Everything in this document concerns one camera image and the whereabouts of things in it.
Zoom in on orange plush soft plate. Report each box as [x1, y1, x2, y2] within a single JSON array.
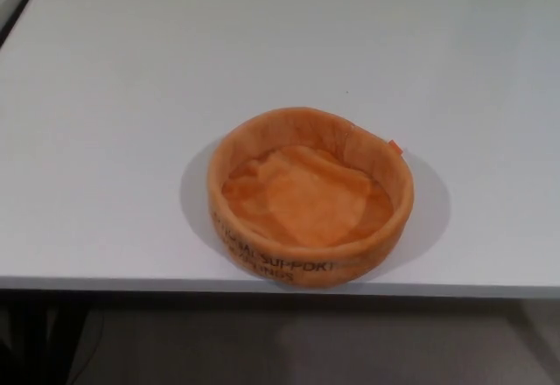
[[206, 105, 416, 291]]

